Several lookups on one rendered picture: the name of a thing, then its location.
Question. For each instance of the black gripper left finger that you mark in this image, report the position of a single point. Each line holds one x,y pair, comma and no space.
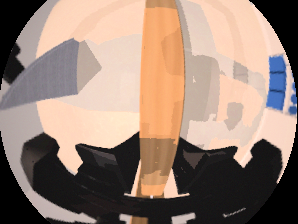
124,159

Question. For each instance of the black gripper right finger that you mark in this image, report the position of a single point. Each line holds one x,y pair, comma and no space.
191,161

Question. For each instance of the wooden post with two steel pins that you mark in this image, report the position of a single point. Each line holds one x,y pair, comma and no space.
141,220

